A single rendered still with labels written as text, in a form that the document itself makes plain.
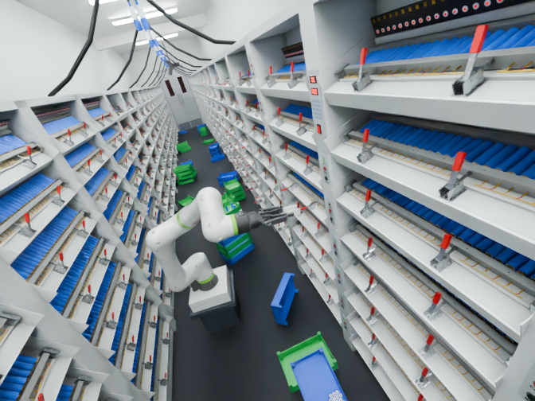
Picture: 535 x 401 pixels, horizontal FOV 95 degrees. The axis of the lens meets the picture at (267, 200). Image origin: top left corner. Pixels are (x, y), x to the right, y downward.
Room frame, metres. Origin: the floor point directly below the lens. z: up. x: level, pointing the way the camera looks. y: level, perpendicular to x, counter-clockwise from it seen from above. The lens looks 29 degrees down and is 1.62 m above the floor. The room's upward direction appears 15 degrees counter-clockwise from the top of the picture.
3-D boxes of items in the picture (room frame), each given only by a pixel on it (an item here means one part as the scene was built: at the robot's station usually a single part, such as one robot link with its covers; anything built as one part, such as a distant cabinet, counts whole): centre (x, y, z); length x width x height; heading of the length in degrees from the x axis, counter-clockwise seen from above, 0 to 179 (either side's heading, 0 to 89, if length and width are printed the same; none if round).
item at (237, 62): (2.24, -0.08, 0.87); 0.20 x 0.09 x 1.75; 101
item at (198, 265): (1.30, 0.57, 0.52); 0.16 x 0.13 x 0.19; 132
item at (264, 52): (1.56, -0.21, 0.87); 0.20 x 0.09 x 1.75; 101
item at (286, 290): (1.23, 0.06, 0.10); 0.30 x 0.08 x 0.20; 150
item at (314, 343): (0.81, 0.03, 0.04); 0.30 x 0.20 x 0.08; 101
